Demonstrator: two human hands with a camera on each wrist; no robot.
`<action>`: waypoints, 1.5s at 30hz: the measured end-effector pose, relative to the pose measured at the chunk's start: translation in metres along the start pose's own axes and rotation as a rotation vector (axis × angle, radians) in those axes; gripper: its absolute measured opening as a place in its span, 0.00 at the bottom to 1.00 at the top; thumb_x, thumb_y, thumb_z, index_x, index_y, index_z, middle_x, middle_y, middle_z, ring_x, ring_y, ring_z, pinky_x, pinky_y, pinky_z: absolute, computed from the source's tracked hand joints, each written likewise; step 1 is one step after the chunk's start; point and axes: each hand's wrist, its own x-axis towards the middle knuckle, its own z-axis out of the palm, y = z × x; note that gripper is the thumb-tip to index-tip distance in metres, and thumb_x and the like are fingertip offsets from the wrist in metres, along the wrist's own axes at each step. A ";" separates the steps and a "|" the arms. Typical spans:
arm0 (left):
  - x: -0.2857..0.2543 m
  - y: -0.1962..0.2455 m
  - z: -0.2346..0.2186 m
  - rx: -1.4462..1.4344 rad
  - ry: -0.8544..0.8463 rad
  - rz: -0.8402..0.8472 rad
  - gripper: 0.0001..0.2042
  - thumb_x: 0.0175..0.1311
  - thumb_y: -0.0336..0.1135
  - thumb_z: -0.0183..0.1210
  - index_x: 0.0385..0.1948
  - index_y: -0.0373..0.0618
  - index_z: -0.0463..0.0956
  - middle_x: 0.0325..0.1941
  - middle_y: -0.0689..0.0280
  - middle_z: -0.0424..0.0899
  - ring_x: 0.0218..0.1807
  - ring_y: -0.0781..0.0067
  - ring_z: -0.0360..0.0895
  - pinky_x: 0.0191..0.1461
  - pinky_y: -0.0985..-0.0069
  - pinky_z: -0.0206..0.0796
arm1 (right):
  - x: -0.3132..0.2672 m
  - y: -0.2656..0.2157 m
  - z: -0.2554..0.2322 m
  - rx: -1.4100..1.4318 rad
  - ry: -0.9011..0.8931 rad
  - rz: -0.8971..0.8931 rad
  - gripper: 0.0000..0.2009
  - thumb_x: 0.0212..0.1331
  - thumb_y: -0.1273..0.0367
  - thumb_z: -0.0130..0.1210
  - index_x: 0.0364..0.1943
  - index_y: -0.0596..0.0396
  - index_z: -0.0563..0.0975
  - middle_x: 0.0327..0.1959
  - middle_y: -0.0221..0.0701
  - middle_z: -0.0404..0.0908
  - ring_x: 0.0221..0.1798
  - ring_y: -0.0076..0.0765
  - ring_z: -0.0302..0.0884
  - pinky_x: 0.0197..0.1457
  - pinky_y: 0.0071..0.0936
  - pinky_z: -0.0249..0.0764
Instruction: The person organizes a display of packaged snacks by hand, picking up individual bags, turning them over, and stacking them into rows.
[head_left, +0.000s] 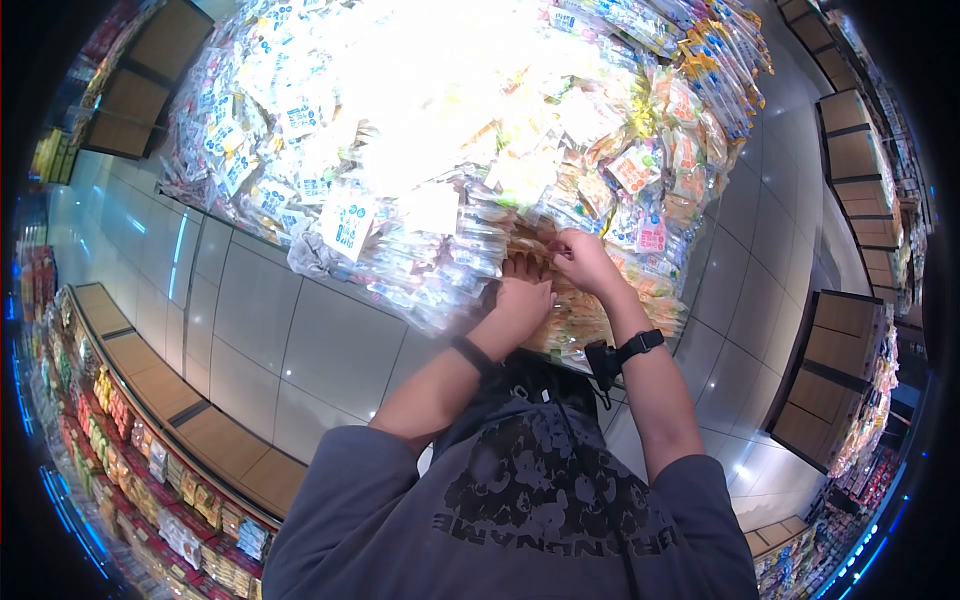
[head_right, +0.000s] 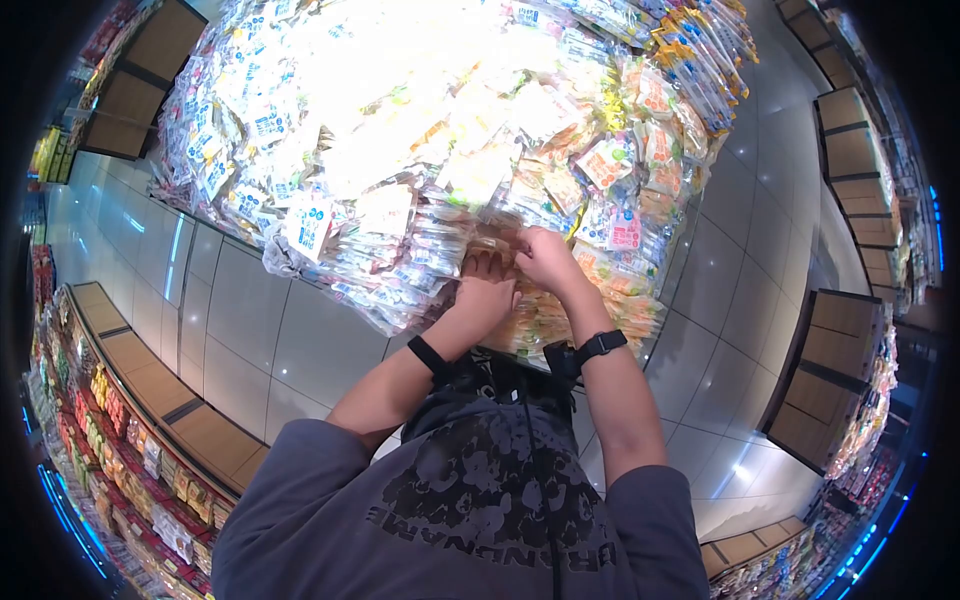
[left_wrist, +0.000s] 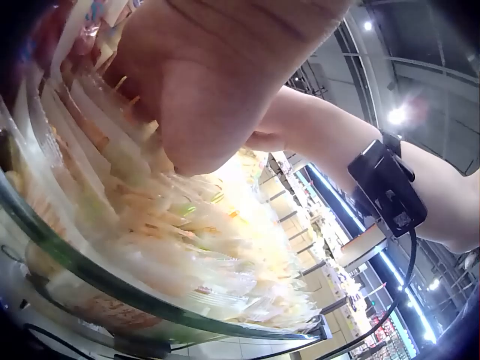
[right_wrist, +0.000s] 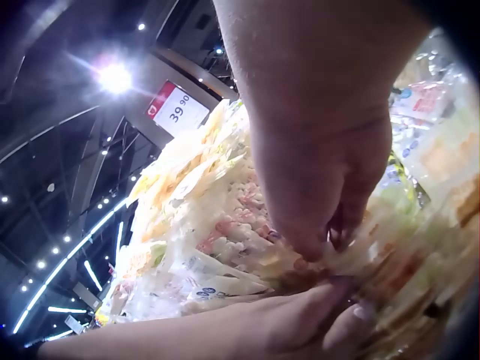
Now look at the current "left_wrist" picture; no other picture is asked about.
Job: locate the person's right hand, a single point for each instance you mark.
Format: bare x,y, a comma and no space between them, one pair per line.
318,131

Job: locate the person's left hand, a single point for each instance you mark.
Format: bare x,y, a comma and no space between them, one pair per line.
210,75

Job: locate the person's left fingers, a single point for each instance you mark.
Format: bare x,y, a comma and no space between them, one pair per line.
125,75

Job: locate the person's right fingers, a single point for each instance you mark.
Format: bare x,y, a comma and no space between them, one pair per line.
259,141

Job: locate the long lit shop shelf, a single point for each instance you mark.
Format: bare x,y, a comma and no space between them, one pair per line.
337,243

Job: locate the full shop shelf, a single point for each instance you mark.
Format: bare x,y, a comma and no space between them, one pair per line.
112,210

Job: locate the black wrist band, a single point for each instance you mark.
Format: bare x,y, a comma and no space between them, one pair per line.
390,187

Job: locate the round ceiling lamp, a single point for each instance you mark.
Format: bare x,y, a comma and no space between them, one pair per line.
367,25
396,116

